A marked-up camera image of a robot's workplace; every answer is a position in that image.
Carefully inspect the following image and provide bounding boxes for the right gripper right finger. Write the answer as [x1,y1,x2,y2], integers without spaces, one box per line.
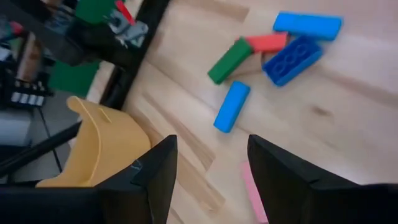
[248,134,398,224]

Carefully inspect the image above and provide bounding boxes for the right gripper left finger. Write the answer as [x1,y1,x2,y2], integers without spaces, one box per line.
[0,134,178,224]

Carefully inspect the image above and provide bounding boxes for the pink long wooden block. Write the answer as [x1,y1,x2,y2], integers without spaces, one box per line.
[239,161,270,224]

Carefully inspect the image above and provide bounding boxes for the blue long wooden block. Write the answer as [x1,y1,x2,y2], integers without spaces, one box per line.
[272,11,344,42]
[213,80,251,134]

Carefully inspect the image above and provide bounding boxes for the blue studded toy brick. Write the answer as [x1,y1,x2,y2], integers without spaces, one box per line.
[262,35,323,87]

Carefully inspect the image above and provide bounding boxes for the tan long wooden block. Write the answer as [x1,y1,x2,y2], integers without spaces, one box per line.
[229,51,265,78]

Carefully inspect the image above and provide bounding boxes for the green long wooden block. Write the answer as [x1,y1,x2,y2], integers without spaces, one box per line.
[207,37,254,85]

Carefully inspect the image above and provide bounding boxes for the red long wooden block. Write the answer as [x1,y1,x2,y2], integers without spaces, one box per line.
[245,32,289,54]

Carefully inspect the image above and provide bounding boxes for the yellow plastic bin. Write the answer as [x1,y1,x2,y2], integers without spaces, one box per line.
[35,95,152,189]

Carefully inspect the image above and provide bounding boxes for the green floor mat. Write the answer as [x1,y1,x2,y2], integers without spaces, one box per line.
[48,0,118,98]

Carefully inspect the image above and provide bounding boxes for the black rack with white labels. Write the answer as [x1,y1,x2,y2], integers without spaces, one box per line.
[0,70,55,109]

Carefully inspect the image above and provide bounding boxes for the black aluminium table frame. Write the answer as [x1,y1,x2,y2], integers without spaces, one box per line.
[0,0,172,180]

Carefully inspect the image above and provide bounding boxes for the grey metal bracket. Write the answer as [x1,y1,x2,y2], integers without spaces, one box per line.
[108,14,149,48]

